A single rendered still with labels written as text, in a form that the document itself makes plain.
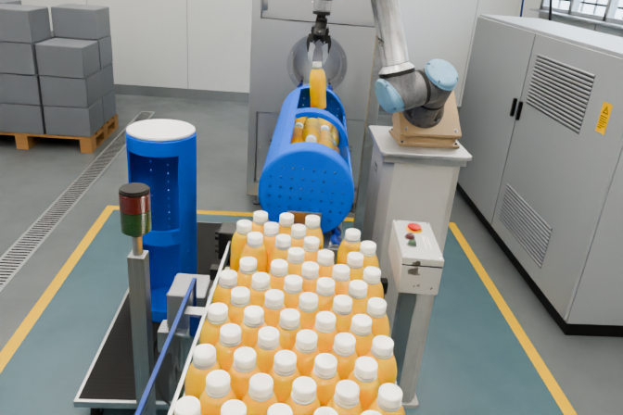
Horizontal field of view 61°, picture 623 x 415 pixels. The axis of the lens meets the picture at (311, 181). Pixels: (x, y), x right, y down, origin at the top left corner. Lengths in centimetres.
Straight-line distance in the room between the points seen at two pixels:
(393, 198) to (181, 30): 516
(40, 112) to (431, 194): 391
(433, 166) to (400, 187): 14
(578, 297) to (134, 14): 555
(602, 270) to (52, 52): 427
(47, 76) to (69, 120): 41
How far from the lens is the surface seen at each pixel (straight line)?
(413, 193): 191
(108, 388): 233
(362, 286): 116
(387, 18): 172
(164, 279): 279
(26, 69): 511
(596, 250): 298
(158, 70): 690
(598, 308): 319
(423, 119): 189
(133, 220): 117
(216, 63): 675
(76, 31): 533
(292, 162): 152
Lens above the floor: 172
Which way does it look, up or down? 22 degrees down
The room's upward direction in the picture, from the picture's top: 5 degrees clockwise
